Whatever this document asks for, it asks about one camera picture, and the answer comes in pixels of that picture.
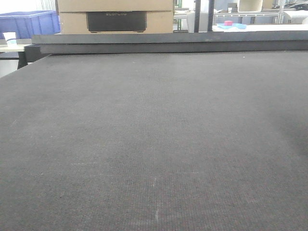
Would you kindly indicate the pink small box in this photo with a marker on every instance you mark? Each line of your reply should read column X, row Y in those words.
column 228, row 23

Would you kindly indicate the black vertical pole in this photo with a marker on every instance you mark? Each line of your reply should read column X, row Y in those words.
column 197, row 16

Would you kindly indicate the large brown cardboard box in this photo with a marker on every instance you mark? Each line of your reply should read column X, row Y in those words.
column 116, row 16

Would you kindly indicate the black foam board stack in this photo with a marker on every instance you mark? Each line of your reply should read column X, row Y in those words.
column 172, row 43

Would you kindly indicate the blue plastic crate on table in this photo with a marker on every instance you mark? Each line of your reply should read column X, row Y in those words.
column 27, row 24

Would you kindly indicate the folding table with black legs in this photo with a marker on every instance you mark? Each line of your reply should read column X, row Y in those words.
column 15, row 53

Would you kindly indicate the white paper cup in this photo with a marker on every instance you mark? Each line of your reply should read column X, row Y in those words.
column 10, row 38

